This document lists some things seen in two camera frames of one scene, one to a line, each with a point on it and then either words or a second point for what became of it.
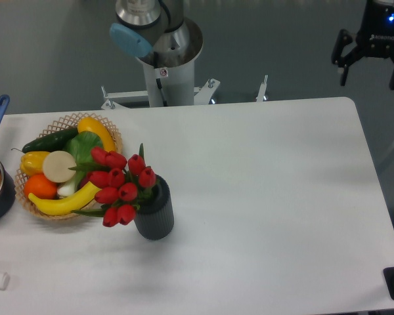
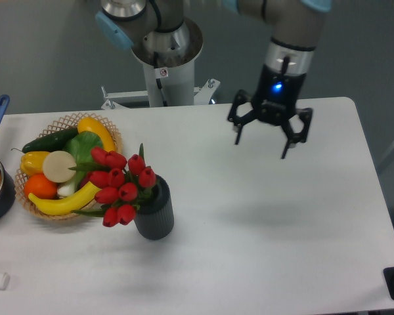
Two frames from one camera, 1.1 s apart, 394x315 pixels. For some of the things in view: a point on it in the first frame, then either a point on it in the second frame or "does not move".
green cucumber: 52,142 does not move
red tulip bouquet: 117,189 does not move
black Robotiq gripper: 383,31 → 274,102
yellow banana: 65,205 does not move
